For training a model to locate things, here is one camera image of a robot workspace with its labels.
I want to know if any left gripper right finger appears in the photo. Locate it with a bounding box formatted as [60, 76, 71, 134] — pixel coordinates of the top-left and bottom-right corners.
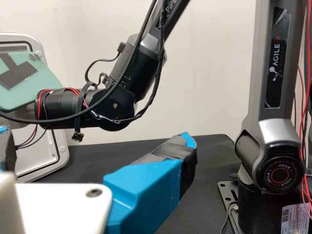
[102, 132, 198, 234]

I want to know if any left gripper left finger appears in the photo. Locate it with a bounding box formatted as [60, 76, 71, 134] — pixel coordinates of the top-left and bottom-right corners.
[0, 125, 18, 173]

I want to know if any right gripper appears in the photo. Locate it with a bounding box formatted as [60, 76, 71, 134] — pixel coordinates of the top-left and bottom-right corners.
[4, 101, 38, 130]

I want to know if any right wrist camera phone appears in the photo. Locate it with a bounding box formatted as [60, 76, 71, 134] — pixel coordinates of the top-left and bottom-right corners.
[0, 50, 63, 113]

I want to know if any black cable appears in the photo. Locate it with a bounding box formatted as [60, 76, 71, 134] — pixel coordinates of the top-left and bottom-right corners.
[0, 0, 159, 123]
[220, 211, 235, 234]

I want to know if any grey cable with connector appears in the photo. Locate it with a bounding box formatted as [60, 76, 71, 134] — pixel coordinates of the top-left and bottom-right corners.
[72, 82, 97, 142]

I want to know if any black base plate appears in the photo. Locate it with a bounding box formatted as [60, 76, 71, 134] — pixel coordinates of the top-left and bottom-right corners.
[217, 172, 244, 234]

